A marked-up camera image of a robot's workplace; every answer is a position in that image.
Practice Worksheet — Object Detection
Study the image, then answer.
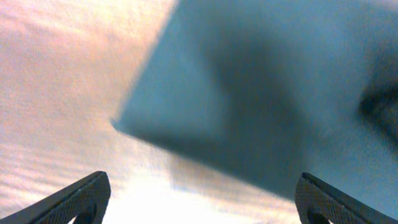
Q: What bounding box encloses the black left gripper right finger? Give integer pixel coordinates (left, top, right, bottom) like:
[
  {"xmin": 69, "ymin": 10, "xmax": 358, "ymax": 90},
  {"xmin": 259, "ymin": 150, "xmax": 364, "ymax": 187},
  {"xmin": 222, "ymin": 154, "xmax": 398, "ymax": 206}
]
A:
[{"xmin": 295, "ymin": 172, "xmax": 397, "ymax": 224}]

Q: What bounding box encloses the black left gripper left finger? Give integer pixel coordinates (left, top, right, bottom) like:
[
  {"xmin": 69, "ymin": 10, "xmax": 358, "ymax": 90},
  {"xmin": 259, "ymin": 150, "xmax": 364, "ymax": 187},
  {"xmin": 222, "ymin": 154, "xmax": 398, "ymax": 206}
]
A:
[{"xmin": 1, "ymin": 171, "xmax": 111, "ymax": 224}]

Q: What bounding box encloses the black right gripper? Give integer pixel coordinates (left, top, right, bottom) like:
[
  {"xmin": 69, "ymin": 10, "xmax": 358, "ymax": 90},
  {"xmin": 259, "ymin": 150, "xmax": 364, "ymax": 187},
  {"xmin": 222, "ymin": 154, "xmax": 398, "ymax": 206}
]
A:
[{"xmin": 359, "ymin": 48, "xmax": 397, "ymax": 144}]

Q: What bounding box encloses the dark green box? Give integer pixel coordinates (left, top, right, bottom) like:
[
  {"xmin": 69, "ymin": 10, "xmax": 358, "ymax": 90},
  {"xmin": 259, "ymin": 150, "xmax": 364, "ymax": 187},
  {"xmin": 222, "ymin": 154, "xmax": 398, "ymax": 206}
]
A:
[{"xmin": 113, "ymin": 0, "xmax": 397, "ymax": 218}]

